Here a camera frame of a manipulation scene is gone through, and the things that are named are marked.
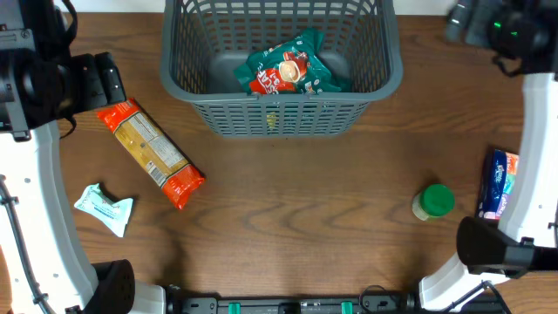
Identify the grey plastic lattice basket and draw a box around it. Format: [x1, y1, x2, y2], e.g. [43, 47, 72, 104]
[160, 0, 403, 137]

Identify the green lidded seasoning jar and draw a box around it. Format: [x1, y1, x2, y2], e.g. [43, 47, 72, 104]
[412, 184, 455, 221]

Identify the green Nescafe coffee bag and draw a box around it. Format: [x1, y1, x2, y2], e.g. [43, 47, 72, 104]
[234, 28, 350, 95]

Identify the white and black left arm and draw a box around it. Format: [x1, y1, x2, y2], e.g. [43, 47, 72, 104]
[1, 0, 167, 313]

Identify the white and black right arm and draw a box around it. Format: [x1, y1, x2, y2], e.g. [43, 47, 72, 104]
[407, 0, 557, 313]

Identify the multicolour tissue pack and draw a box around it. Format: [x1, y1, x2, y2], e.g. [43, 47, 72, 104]
[475, 149, 519, 220]

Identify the orange spaghetti packet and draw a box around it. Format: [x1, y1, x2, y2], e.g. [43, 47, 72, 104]
[97, 99, 205, 209]

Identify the small teal white sachet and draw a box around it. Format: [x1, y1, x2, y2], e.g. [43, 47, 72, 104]
[74, 183, 133, 237]

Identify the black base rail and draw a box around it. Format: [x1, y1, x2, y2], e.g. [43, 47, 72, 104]
[165, 292, 509, 314]

